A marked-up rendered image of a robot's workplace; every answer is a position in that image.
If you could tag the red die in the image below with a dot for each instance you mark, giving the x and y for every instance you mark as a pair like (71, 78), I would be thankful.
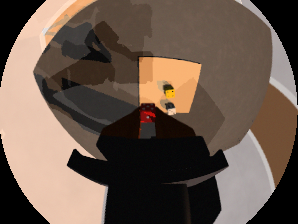
(147, 112)

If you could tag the orange square mat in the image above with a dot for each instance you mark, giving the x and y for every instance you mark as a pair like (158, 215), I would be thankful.
(157, 73)

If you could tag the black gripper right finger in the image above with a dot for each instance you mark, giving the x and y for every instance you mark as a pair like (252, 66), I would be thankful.
(170, 127)

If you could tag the yellow die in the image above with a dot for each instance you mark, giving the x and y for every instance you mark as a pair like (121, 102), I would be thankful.
(169, 92)

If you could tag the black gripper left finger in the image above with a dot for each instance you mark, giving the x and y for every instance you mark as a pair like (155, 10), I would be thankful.
(125, 126)

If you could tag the white dice with black pips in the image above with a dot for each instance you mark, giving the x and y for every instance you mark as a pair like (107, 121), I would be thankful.
(171, 109)

